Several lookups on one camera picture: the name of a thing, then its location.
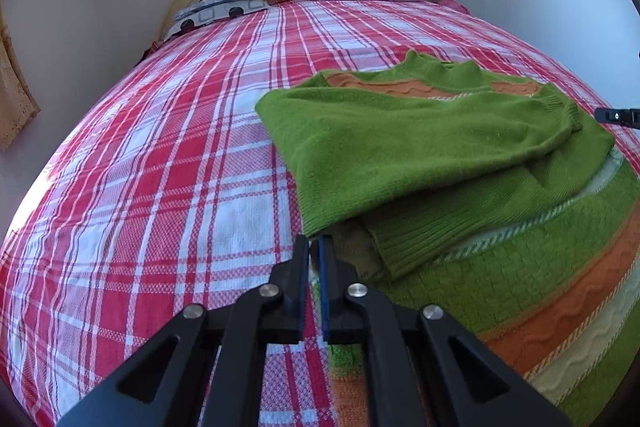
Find green striped knit sweater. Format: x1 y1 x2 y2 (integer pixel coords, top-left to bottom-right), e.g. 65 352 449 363
256 51 639 426

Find red plaid bed sheet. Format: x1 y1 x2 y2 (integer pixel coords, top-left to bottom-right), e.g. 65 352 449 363
0 0 640 427

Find pink cloth beside bed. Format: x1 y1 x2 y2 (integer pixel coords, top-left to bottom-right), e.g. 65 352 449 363
435 0 471 15

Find left yellow curtain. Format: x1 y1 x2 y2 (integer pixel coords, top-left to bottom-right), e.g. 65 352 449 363
0 20 40 152

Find dark item beside pillow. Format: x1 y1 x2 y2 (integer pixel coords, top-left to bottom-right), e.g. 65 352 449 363
138 41 164 63

